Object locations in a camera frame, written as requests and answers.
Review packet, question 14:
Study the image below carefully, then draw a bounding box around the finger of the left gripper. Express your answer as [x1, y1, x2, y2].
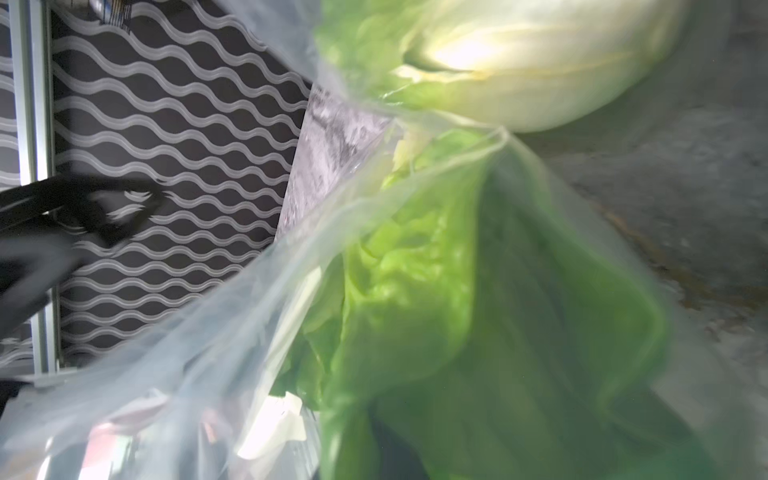
[1, 173, 166, 336]

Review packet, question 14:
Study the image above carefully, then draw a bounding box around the clear zip-top bag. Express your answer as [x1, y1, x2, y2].
[1, 115, 767, 479]

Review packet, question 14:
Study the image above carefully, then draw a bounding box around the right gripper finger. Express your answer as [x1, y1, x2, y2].
[372, 419, 429, 480]

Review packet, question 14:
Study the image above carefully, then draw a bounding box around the cabbage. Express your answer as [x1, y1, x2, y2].
[275, 128, 719, 479]
[313, 0, 692, 133]

